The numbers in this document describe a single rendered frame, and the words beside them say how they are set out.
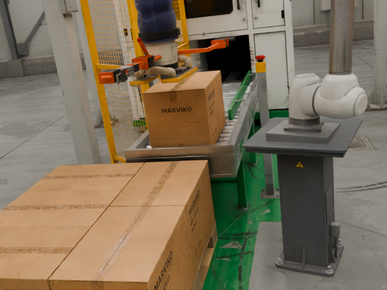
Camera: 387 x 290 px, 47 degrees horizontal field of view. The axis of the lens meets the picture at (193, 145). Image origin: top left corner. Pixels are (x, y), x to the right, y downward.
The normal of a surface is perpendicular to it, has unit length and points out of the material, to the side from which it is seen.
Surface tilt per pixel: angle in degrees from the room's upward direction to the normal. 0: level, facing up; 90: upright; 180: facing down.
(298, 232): 90
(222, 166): 90
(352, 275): 0
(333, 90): 82
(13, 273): 0
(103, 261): 0
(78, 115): 88
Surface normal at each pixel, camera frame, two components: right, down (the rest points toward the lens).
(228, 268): -0.12, -0.94
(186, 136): -0.21, 0.33
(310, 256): -0.46, 0.33
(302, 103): -0.72, 0.24
